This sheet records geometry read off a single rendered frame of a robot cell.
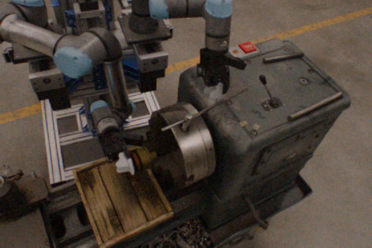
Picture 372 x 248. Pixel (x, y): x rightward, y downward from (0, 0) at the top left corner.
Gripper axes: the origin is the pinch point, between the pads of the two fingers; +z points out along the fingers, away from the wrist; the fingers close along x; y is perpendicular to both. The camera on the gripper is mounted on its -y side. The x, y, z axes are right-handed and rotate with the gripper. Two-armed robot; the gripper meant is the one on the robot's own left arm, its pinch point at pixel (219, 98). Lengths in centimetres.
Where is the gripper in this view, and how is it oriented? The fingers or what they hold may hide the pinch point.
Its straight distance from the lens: 112.1
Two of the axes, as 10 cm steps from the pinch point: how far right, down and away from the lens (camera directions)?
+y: -8.7, 3.0, -3.9
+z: 0.0, 8.0, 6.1
